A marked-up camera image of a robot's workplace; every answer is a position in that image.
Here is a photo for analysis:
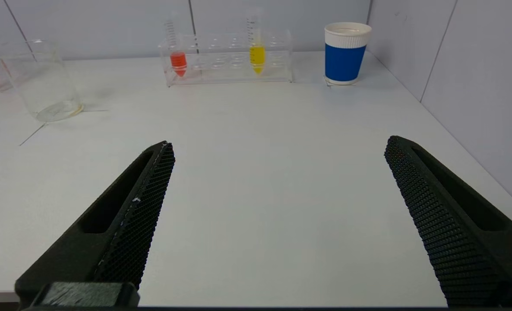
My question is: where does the clear glass beaker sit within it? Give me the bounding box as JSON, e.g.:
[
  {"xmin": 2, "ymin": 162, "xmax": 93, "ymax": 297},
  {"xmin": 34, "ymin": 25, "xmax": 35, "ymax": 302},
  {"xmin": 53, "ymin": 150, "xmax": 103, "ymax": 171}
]
[{"xmin": 0, "ymin": 40, "xmax": 84, "ymax": 123}]

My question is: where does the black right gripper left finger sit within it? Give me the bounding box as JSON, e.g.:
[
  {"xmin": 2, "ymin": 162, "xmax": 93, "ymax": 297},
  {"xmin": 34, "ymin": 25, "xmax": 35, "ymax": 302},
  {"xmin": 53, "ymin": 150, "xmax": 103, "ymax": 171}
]
[{"xmin": 15, "ymin": 141, "xmax": 175, "ymax": 308}]

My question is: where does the red pigment test tube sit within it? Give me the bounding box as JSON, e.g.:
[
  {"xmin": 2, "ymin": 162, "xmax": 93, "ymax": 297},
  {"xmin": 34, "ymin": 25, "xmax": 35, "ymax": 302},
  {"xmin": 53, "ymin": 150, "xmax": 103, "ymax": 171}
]
[{"xmin": 164, "ymin": 22, "xmax": 188, "ymax": 77}]

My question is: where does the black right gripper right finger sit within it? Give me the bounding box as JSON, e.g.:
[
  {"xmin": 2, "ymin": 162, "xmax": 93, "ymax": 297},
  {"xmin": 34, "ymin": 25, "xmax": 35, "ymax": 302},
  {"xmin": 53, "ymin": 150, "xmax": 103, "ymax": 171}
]
[{"xmin": 384, "ymin": 136, "xmax": 512, "ymax": 308}]

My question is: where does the blue white paper cup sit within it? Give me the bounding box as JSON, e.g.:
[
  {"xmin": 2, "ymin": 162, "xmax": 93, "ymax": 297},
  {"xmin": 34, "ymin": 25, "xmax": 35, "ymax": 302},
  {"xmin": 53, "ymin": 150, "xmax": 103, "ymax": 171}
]
[{"xmin": 324, "ymin": 22, "xmax": 372, "ymax": 86}]

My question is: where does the clear test tube yellow pigment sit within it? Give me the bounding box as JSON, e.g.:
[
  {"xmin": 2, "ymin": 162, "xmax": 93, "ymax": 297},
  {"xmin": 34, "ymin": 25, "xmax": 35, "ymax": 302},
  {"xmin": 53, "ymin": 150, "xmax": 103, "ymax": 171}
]
[{"xmin": 247, "ymin": 15, "xmax": 266, "ymax": 75}]

